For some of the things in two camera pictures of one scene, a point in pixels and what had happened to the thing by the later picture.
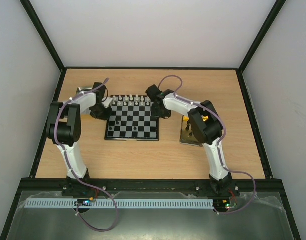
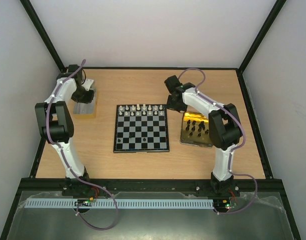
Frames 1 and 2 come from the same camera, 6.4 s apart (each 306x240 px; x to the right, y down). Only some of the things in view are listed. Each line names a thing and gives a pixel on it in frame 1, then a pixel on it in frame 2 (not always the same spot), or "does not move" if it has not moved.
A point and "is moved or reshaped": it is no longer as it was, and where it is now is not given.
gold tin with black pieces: (187, 136) does not move
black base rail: (150, 185) does not move
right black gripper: (160, 111) → (176, 105)
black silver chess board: (131, 119) is moved or reshaped
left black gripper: (106, 117) → (88, 100)
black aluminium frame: (21, 182) does not move
